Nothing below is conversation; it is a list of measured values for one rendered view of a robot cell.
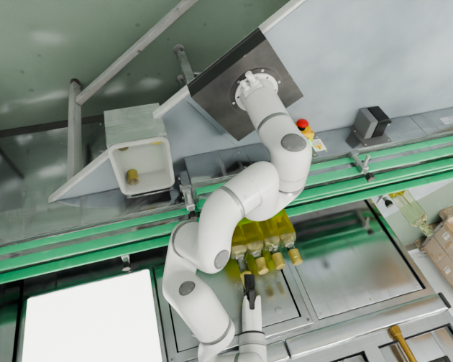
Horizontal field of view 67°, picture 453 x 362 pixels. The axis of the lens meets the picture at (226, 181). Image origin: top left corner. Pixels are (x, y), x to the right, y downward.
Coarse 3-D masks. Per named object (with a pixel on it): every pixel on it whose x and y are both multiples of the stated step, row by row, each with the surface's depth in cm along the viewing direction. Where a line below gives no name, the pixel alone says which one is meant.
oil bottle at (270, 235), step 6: (258, 222) 117; (264, 222) 117; (270, 222) 117; (258, 228) 117; (264, 228) 115; (270, 228) 115; (264, 234) 114; (270, 234) 114; (276, 234) 114; (264, 240) 113; (270, 240) 113; (276, 240) 113; (264, 246) 115; (270, 246) 113
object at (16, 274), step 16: (432, 176) 140; (448, 176) 140; (352, 192) 134; (368, 192) 134; (384, 192) 134; (288, 208) 128; (304, 208) 129; (320, 208) 129; (144, 240) 119; (160, 240) 119; (64, 256) 115; (80, 256) 114; (96, 256) 115; (112, 256) 115; (0, 272) 111; (16, 272) 111; (32, 272) 111; (48, 272) 111
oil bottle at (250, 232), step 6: (240, 222) 117; (246, 222) 117; (252, 222) 117; (246, 228) 116; (252, 228) 116; (246, 234) 114; (252, 234) 114; (258, 234) 114; (246, 240) 113; (252, 240) 113; (258, 240) 113; (252, 246) 112; (258, 246) 112; (252, 252) 112
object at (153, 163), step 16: (128, 144) 97; (144, 144) 108; (160, 144) 110; (112, 160) 100; (128, 160) 111; (144, 160) 113; (160, 160) 115; (144, 176) 116; (160, 176) 117; (128, 192) 112
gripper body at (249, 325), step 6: (246, 300) 98; (258, 300) 98; (246, 306) 97; (258, 306) 97; (246, 312) 96; (252, 312) 96; (258, 312) 96; (246, 318) 95; (252, 318) 95; (258, 318) 95; (246, 324) 94; (252, 324) 94; (258, 324) 94; (246, 330) 94; (252, 330) 94; (258, 330) 94
